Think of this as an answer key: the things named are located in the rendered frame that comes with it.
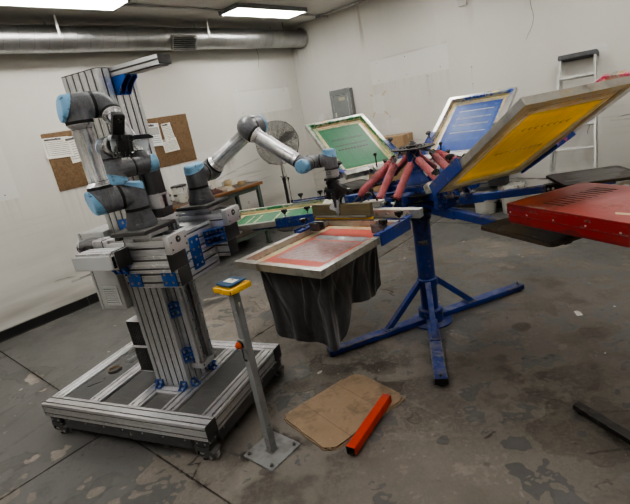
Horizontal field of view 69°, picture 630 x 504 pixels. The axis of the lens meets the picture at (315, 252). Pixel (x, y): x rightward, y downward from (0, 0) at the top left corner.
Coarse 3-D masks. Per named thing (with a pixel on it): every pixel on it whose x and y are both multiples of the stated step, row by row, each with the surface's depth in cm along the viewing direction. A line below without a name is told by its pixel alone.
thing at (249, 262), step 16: (336, 224) 281; (352, 224) 273; (368, 224) 266; (288, 240) 259; (368, 240) 228; (256, 256) 241; (352, 256) 214; (272, 272) 218; (288, 272) 210; (304, 272) 203; (320, 272) 197
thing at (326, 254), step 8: (352, 232) 261; (360, 232) 258; (368, 232) 255; (336, 240) 251; (328, 248) 239; (336, 248) 236; (344, 248) 234; (352, 248) 232; (312, 256) 230; (320, 256) 228; (328, 256) 226; (336, 256) 224; (296, 264) 223; (304, 264) 220; (312, 264) 218; (320, 264) 216
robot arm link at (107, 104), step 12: (96, 96) 200; (108, 96) 204; (108, 108) 200; (120, 108) 204; (108, 120) 201; (132, 132) 199; (144, 156) 193; (156, 156) 196; (144, 168) 192; (156, 168) 196
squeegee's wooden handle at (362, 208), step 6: (318, 204) 261; (324, 204) 258; (330, 204) 255; (342, 204) 249; (348, 204) 246; (354, 204) 244; (360, 204) 241; (366, 204) 239; (372, 204) 240; (312, 210) 265; (318, 210) 262; (324, 210) 259; (330, 210) 256; (342, 210) 250; (348, 210) 248; (354, 210) 245; (360, 210) 242; (366, 210) 240; (372, 210) 240; (366, 216) 241
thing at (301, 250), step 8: (328, 232) 270; (336, 232) 267; (344, 232) 264; (312, 240) 259; (320, 240) 256; (328, 240) 254; (296, 248) 249; (304, 248) 247; (312, 248) 244; (320, 248) 241; (280, 256) 240; (288, 256) 238; (296, 256) 235; (304, 256) 233
